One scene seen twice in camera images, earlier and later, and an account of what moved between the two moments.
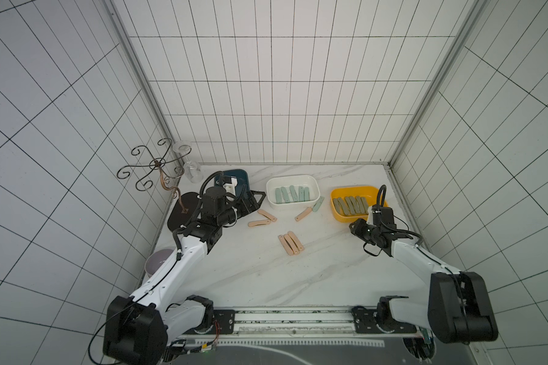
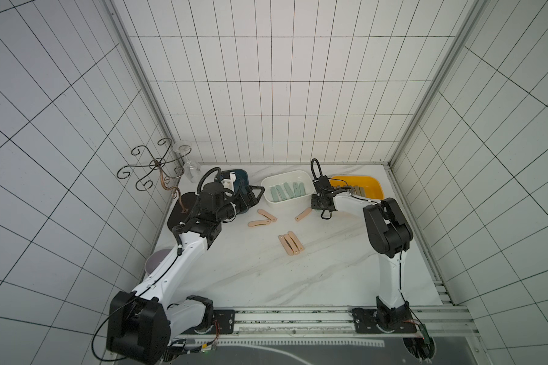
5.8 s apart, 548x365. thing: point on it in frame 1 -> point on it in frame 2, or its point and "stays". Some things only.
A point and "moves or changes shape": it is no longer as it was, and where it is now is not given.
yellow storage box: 368,192 moves or changes shape
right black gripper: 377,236 -> 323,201
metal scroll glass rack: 144,185 stays
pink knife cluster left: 285,245 stays
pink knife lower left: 262,222 stays
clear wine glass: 192,169 stays
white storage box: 293,192 moves or changes shape
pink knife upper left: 267,215 stays
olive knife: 364,204 moves or changes shape
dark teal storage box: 224,177 stays
